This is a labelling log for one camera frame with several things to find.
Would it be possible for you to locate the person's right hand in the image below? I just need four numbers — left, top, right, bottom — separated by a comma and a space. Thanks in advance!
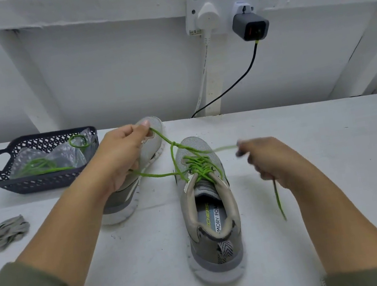
234, 129, 318, 199

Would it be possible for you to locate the person's left hand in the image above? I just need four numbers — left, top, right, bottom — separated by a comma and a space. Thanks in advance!
83, 117, 162, 197

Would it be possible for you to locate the gray sneaker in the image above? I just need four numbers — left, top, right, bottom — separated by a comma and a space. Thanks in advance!
169, 131, 251, 286
86, 114, 178, 227

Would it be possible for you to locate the clear plastic bag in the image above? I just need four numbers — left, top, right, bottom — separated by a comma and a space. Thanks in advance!
3, 129, 101, 180

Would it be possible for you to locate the green shoelace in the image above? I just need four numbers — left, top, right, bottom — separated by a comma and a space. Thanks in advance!
126, 107, 289, 244
11, 131, 96, 178

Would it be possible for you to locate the beige shoelace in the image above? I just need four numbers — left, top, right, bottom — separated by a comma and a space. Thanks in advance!
0, 214, 34, 252

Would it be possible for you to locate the person's right forearm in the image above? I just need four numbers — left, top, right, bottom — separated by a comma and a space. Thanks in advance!
285, 154, 377, 286

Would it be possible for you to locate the person's left forearm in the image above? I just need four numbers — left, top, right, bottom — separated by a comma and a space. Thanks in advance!
0, 173, 138, 286

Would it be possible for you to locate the dark plastic lattice basket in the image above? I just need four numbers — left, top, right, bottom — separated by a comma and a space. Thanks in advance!
0, 124, 106, 198

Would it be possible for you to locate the gray charger adapter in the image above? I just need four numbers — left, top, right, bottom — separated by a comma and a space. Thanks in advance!
229, 6, 273, 45

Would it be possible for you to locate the white plug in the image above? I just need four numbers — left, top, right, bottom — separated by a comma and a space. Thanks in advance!
194, 0, 224, 35

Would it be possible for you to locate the black cable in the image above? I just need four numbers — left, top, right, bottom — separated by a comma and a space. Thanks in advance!
181, 39, 269, 119

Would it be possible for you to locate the white cable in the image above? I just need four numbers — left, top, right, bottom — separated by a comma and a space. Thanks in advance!
186, 32, 222, 116

